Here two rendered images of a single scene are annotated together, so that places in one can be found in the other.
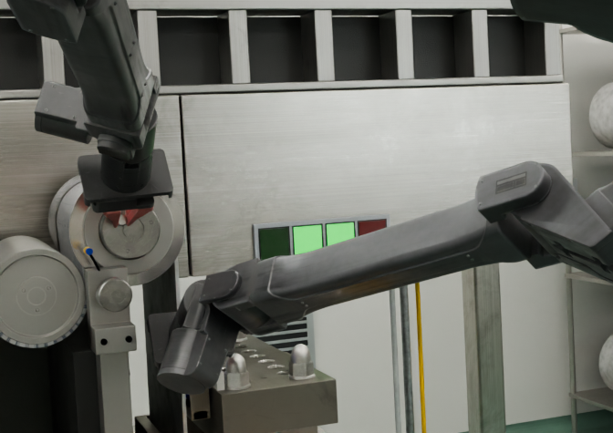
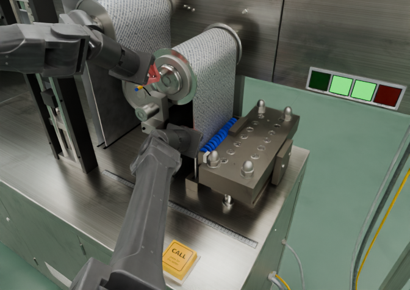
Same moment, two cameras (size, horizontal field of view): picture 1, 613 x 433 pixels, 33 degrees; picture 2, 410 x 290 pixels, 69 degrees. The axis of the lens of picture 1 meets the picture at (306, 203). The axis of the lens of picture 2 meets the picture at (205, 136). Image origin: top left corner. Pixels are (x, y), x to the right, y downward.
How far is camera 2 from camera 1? 1.02 m
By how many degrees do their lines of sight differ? 57
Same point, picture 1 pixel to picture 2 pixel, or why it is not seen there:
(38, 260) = not seen: hidden behind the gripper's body
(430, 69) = not seen: outside the picture
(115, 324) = (152, 122)
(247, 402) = (209, 175)
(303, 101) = not seen: outside the picture
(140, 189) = (129, 76)
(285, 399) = (226, 183)
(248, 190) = (313, 47)
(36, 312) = (138, 99)
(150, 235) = (174, 87)
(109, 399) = not seen: hidden behind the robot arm
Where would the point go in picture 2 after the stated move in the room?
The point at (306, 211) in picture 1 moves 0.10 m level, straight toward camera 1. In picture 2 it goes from (346, 68) to (326, 78)
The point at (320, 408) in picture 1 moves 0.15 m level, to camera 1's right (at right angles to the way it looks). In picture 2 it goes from (243, 195) to (290, 233)
